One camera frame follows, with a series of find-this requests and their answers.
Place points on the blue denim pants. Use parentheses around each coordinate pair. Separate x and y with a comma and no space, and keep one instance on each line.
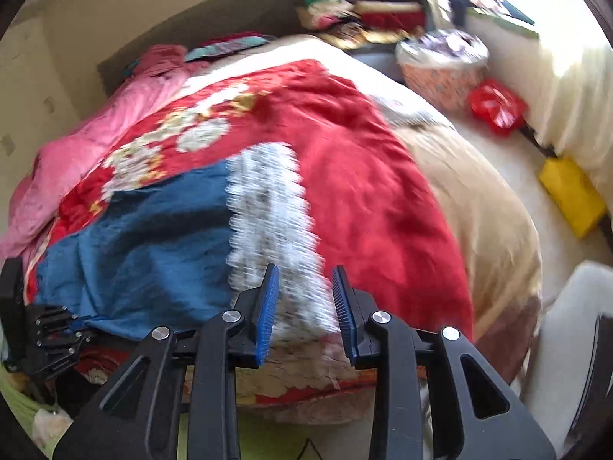
(143,239)

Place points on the pile of folded clothes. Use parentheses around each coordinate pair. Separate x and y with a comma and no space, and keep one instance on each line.
(378,9)

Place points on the red floral blanket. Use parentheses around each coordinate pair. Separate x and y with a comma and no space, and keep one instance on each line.
(373,177)

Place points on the dark grey headboard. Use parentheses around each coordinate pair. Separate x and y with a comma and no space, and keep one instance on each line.
(215,19)

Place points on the plastic-wrapped patterned basket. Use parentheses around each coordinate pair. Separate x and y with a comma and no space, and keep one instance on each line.
(440,67)

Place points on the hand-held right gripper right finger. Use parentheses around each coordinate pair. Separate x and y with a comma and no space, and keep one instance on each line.
(346,316)

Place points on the white curtain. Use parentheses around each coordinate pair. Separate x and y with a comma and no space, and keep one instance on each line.
(579,105)

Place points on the beige bed sheet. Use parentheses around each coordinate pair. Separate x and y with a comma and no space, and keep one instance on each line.
(479,211)

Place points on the white chair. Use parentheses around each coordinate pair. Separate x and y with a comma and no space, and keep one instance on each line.
(560,335)

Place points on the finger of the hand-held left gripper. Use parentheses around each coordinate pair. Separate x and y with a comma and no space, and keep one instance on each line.
(60,352)
(50,318)

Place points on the yellow box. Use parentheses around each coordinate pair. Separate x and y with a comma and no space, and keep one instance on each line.
(572,196)

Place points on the striped pillow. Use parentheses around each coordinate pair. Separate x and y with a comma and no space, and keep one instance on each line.
(225,47)

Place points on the beige plush toy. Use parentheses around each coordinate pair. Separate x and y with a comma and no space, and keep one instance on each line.
(50,426)

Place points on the red plastic bag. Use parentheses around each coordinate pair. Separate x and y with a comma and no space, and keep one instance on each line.
(495,105)

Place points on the pink quilt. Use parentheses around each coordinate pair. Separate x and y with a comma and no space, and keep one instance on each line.
(96,143)

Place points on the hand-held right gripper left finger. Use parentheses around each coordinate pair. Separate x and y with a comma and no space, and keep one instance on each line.
(267,316)

